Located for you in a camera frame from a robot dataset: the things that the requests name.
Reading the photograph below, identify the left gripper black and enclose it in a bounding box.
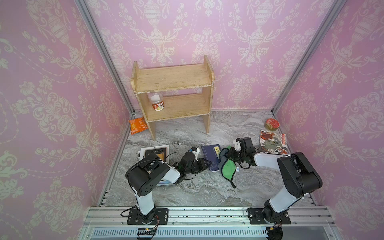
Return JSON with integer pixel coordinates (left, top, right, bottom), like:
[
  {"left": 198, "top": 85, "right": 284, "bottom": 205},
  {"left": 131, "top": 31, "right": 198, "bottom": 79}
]
[{"left": 185, "top": 158, "right": 214, "bottom": 176}]

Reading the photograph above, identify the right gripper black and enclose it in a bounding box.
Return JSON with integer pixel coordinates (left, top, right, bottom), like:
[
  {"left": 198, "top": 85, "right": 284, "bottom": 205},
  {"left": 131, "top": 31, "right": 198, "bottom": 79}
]
[{"left": 223, "top": 148, "right": 247, "bottom": 165}]

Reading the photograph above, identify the green cloth with black trim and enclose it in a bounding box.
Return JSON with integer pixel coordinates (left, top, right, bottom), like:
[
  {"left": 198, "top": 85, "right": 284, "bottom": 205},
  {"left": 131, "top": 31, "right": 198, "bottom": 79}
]
[{"left": 219, "top": 148, "right": 237, "bottom": 189}]

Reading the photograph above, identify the dark purple book yellow label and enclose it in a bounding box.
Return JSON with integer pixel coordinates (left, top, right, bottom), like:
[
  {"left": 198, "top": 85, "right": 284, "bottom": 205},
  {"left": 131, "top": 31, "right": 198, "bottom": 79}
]
[{"left": 202, "top": 144, "right": 221, "bottom": 172}]

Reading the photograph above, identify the black and tan book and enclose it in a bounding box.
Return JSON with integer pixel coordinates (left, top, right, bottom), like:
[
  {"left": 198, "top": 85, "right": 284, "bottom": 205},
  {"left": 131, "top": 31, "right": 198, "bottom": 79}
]
[{"left": 139, "top": 145, "right": 169, "bottom": 162}]

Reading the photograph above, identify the white book blue swirl cover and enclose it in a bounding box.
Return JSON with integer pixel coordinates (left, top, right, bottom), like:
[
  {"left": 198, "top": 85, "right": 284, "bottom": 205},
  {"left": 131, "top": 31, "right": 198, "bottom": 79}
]
[{"left": 139, "top": 148, "right": 170, "bottom": 187}]

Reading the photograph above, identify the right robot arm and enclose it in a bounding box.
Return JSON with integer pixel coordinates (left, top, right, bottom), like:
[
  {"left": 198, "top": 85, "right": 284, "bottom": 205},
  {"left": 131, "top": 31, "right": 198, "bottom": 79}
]
[{"left": 219, "top": 138, "right": 323, "bottom": 224}]

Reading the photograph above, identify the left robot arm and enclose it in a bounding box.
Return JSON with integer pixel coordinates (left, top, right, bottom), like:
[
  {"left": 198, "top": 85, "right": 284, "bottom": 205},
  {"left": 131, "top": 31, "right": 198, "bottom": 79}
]
[{"left": 126, "top": 148, "right": 212, "bottom": 224}]

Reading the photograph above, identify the red illustrated Chinese book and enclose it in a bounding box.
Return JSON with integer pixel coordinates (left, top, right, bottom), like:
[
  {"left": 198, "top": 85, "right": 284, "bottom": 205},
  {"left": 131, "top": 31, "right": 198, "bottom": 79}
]
[{"left": 259, "top": 130, "right": 289, "bottom": 155}]

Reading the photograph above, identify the red round tin can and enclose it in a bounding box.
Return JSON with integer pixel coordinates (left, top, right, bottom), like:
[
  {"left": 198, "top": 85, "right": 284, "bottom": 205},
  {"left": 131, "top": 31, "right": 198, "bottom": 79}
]
[{"left": 265, "top": 118, "right": 280, "bottom": 132}]

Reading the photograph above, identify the orange snack packet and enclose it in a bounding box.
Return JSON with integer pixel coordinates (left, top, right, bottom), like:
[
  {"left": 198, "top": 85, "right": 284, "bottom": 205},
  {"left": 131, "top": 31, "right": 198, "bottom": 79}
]
[{"left": 129, "top": 117, "right": 148, "bottom": 135}]

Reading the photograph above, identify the wooden two-tier shelf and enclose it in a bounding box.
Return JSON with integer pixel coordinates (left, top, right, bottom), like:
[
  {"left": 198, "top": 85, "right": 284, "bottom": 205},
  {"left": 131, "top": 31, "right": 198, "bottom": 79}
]
[{"left": 131, "top": 56, "right": 215, "bottom": 139}]

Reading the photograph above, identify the white plastic jar red label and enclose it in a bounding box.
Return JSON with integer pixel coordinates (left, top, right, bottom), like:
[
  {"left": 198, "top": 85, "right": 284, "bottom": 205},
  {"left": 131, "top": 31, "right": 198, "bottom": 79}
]
[{"left": 148, "top": 92, "right": 165, "bottom": 111}]

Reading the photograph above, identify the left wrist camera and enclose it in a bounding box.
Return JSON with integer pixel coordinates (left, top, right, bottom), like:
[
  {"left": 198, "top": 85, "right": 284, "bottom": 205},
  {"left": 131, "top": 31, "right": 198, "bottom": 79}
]
[{"left": 190, "top": 147, "right": 200, "bottom": 160}]

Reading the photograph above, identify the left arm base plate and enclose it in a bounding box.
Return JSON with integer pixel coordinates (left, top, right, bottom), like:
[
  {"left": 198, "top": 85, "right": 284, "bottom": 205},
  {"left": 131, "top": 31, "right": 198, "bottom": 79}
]
[{"left": 127, "top": 207, "right": 169, "bottom": 225}]

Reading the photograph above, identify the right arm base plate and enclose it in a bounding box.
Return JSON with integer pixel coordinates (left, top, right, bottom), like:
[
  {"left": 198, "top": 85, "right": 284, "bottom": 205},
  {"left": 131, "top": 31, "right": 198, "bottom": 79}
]
[{"left": 246, "top": 208, "right": 291, "bottom": 226}]

